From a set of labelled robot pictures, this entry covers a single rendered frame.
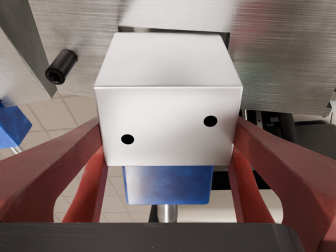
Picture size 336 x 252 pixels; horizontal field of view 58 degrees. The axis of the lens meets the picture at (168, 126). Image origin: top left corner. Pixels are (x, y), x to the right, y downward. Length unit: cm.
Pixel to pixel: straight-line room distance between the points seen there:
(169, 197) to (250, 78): 7
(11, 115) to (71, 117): 128
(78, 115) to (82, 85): 136
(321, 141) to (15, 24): 85
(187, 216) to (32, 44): 32
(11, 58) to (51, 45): 7
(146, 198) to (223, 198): 32
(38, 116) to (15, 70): 141
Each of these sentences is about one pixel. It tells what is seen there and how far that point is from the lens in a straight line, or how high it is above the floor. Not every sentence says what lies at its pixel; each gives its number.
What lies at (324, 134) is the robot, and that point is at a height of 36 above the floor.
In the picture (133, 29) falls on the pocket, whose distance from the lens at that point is 18.
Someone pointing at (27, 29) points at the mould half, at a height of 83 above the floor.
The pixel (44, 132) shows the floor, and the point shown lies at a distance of 173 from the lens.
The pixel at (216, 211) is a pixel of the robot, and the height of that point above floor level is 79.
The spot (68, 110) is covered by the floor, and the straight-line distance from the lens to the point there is 154.
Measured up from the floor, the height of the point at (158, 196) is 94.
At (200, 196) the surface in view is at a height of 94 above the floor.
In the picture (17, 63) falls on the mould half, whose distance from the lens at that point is 24.
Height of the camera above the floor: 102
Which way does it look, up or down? 45 degrees down
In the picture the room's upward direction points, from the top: 168 degrees counter-clockwise
